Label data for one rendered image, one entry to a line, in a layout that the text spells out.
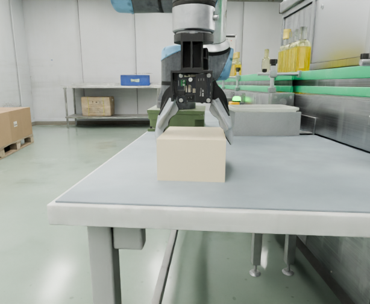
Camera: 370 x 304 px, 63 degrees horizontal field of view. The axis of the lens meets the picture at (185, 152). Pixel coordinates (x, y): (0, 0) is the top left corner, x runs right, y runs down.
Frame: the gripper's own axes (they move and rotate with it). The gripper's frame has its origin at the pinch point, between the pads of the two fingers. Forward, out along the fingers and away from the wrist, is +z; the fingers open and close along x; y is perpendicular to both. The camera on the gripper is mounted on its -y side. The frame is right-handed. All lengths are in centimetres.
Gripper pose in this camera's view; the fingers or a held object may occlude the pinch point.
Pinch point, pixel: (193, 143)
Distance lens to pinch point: 60.5
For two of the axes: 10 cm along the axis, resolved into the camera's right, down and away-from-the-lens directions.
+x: 10.0, 0.2, -0.9
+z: 0.0, 9.8, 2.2
